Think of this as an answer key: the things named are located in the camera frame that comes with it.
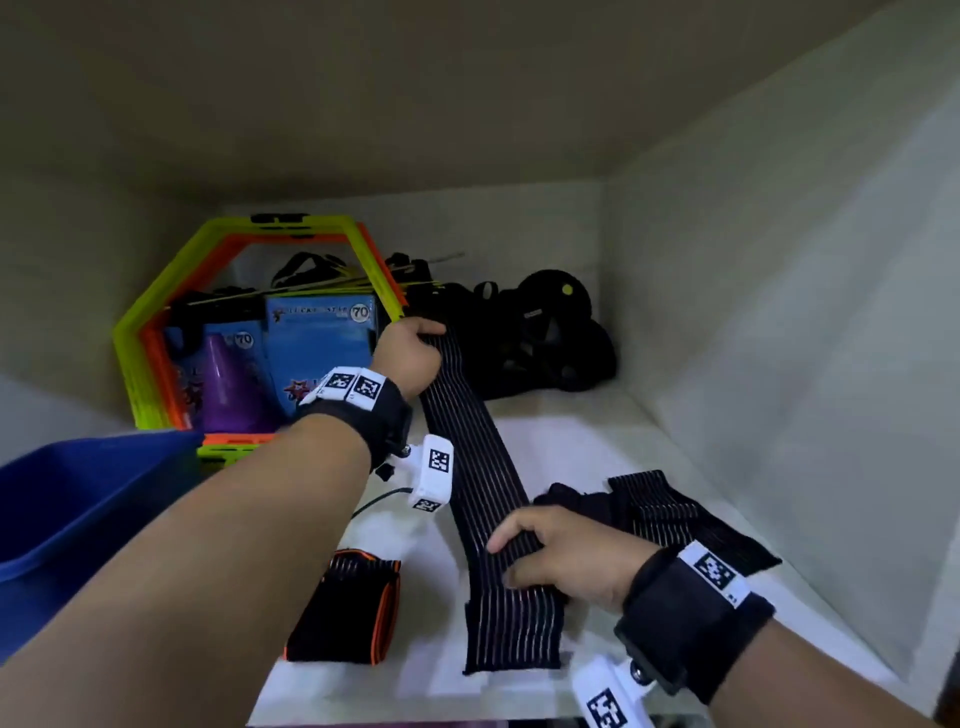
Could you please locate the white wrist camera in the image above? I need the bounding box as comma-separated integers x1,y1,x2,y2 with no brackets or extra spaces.
570,654,657,728
390,433,456,515

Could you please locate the pile of black gear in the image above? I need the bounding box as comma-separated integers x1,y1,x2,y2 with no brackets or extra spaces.
386,253,618,402

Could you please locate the crumpled black striped elastic band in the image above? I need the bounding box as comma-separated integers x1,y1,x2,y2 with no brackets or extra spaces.
534,470,783,579

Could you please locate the yellow-green hexagonal agility ring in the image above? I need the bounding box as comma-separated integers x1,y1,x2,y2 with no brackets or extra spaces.
112,215,406,462

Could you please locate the purple plastic cone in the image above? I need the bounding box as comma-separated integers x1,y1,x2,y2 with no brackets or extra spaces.
198,333,285,435

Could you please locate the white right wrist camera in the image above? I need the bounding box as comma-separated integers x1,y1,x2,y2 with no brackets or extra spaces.
570,654,657,728

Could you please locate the person's left hand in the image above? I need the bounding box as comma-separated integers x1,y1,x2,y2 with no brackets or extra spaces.
369,316,449,402

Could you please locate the person's right hand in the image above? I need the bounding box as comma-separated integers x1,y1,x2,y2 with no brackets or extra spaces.
486,504,663,612

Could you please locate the blue plastic bin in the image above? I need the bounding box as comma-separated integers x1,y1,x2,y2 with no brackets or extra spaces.
0,429,205,665

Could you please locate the black thin cable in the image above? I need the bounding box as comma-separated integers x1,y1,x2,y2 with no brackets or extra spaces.
351,487,415,520

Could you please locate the person's left forearm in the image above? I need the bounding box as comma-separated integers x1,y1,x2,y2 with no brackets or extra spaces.
0,412,374,728

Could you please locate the black wrist strap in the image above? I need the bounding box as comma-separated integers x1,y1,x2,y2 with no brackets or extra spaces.
613,540,777,706
294,366,415,472

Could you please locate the black orange-edged support wrap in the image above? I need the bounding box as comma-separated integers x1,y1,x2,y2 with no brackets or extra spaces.
283,549,402,667

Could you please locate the black left wrist strap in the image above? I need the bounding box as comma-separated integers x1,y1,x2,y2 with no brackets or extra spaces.
294,366,415,472

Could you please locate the long black striped elastic band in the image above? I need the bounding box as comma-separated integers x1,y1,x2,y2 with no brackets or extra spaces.
416,330,569,676

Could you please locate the person's right forearm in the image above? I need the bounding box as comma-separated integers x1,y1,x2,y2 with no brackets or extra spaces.
708,618,942,728

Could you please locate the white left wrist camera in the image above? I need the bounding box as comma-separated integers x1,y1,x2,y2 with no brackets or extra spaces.
390,433,456,515

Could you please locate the small blue cardboard box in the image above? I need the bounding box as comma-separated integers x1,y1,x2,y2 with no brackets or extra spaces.
163,321,267,432

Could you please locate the black looped strap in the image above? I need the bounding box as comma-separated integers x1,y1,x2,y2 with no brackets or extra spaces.
271,252,350,290

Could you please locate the black right wrist strap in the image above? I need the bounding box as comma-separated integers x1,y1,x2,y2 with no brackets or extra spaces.
613,540,777,706

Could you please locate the large blue cardboard box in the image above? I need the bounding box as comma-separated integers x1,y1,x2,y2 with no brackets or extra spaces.
264,294,378,417

